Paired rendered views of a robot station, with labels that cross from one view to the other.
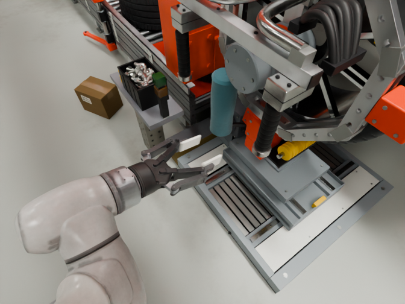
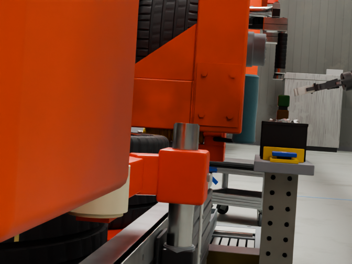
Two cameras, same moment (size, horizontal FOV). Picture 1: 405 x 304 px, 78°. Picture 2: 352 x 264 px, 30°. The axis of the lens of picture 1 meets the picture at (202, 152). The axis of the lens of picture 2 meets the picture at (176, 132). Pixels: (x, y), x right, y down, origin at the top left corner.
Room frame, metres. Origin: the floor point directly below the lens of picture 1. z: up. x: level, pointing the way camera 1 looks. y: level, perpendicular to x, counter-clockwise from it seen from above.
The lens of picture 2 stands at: (2.70, 1.41, 0.56)
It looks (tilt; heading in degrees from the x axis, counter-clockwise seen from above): 1 degrees down; 222
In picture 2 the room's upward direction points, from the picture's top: 4 degrees clockwise
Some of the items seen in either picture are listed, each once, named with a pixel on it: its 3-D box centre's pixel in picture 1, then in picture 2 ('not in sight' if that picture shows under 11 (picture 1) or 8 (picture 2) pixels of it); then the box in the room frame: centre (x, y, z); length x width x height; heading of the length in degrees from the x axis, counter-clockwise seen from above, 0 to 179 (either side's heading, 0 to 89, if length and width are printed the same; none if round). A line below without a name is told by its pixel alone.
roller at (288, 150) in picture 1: (306, 138); not in sight; (0.60, -0.39, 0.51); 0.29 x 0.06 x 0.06; 125
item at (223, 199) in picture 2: not in sight; (243, 190); (-0.36, -0.81, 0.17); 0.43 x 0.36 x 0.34; 105
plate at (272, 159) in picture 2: not in sight; (283, 160); (1.08, 0.37, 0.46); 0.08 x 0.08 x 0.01; 35
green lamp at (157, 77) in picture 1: (158, 79); (283, 101); (0.77, 0.16, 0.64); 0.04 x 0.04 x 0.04; 35
